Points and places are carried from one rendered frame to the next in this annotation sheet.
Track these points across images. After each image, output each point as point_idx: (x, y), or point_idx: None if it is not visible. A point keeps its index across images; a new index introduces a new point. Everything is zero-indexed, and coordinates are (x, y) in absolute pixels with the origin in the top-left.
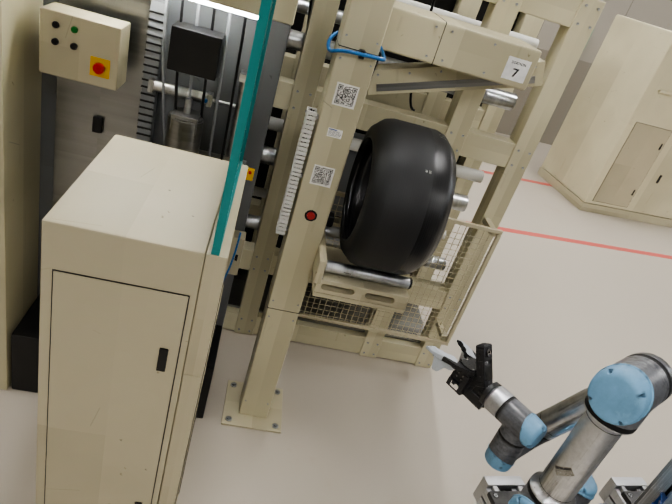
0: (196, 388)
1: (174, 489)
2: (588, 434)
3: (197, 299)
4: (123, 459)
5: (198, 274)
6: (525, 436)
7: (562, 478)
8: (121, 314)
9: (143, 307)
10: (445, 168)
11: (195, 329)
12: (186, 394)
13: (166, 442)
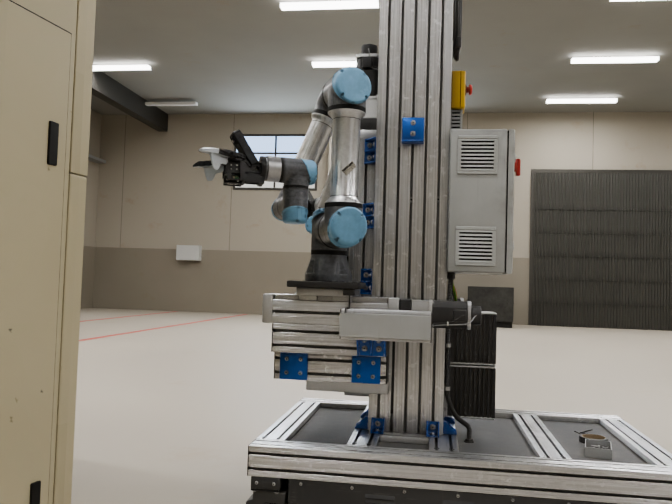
0: (84, 198)
1: (72, 426)
2: (349, 127)
3: (76, 41)
4: (14, 378)
5: (76, 0)
6: (311, 168)
7: (351, 174)
8: (7, 54)
9: (30, 44)
10: None
11: (78, 90)
12: (75, 211)
13: (60, 319)
